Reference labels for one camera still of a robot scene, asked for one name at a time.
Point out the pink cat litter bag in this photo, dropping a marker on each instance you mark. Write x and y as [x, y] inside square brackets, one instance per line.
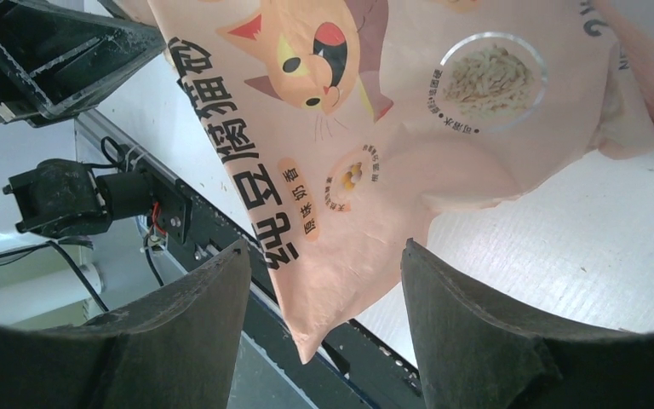
[347, 126]

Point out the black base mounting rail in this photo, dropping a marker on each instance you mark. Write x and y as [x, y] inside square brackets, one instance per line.
[353, 369]

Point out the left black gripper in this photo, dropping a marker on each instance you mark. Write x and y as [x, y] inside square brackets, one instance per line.
[57, 62]

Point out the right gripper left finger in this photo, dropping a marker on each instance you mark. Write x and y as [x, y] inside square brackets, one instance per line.
[173, 348]

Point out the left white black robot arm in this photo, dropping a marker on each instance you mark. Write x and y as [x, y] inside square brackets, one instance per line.
[62, 198]

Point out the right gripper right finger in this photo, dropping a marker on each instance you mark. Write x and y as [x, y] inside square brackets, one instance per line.
[477, 347]

